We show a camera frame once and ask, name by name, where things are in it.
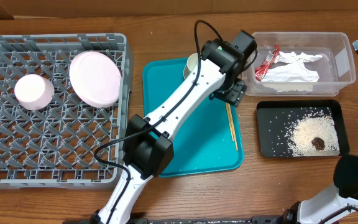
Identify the white napkin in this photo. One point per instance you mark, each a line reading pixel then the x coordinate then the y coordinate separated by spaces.
pixel 289 67

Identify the teal plastic tray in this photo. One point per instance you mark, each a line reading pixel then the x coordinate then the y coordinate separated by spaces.
pixel 204 142

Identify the brown food scrap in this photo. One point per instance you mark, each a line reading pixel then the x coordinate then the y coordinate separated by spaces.
pixel 318 144

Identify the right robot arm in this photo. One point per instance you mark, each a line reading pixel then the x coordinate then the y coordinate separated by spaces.
pixel 331 204

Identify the white rice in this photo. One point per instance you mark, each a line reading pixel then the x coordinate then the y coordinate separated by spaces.
pixel 297 127

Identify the wooden chopstick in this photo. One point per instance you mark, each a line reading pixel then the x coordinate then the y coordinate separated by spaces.
pixel 235 143
pixel 231 124

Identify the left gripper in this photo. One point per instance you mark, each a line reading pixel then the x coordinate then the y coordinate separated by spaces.
pixel 235 94

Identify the large white plate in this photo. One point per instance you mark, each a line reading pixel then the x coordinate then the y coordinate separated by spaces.
pixel 95 78

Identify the red snack wrapper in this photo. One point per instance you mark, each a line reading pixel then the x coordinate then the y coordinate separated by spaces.
pixel 267 62

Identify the grey dish rack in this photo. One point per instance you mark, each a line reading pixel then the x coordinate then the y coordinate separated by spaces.
pixel 53 146

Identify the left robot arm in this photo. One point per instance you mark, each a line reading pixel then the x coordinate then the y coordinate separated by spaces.
pixel 148 143

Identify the clear plastic bin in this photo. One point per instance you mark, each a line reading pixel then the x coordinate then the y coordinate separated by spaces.
pixel 336 68

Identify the black plastic tray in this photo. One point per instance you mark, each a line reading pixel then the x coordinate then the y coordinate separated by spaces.
pixel 266 110

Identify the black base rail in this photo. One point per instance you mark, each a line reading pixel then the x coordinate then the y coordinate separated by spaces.
pixel 253 220

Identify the white cup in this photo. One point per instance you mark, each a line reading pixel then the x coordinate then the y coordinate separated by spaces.
pixel 191 63

